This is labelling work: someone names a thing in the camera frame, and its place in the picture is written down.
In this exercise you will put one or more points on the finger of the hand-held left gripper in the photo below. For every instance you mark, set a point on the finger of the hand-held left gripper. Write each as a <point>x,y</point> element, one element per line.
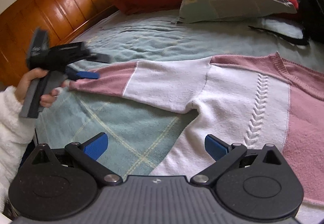
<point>100,58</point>
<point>87,76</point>

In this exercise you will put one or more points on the white cloth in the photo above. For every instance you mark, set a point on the white cloth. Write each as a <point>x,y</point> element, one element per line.
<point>281,26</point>

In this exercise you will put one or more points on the pink and white sweater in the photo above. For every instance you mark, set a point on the pink and white sweater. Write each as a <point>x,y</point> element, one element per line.
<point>227,102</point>

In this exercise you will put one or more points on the wooden headboard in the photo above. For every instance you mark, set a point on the wooden headboard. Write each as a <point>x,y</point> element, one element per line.
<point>50,11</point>

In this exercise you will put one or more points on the person's left hand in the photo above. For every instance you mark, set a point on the person's left hand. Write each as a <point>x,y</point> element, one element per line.
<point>25,85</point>

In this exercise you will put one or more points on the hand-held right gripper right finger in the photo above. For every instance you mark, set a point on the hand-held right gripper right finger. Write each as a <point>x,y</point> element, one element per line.
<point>215,146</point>

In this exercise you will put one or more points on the person's left forearm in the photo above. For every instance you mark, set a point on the person's left forearm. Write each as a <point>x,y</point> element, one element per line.
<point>12,138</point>

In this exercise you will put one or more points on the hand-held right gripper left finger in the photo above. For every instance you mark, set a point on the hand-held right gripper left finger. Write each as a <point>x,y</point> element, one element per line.
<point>95,145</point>

